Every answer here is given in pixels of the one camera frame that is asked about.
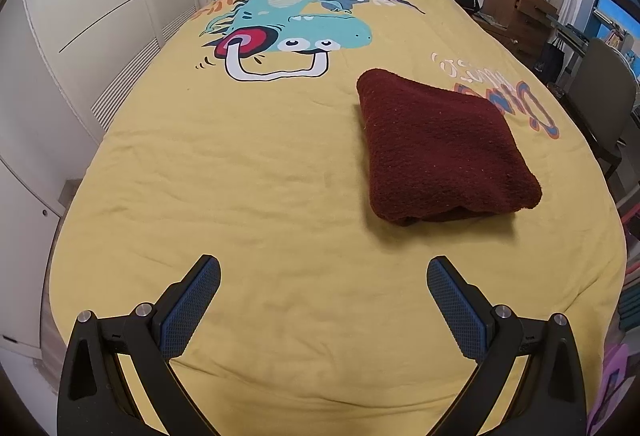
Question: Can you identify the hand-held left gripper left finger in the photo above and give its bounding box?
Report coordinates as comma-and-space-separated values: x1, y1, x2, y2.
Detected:
57, 254, 222, 436

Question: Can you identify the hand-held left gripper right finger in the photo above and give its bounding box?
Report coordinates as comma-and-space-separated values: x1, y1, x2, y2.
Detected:
426, 256, 587, 436

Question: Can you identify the maroon knit sweater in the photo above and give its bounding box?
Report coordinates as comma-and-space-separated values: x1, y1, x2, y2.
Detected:
356, 68, 544, 227

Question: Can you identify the yellow printed blanket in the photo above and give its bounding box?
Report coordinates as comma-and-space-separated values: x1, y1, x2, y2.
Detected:
42, 0, 628, 436

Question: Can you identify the white vent grille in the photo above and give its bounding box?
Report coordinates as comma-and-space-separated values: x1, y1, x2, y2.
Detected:
90, 38, 163, 133

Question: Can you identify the grey chair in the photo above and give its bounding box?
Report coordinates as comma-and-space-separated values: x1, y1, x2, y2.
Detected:
557, 37, 640, 179

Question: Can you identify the dark tote bag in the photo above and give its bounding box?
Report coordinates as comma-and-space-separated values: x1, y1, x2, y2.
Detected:
532, 38, 568, 76

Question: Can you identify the wooden dresser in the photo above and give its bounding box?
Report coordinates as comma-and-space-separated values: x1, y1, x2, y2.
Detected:
472, 0, 561, 66

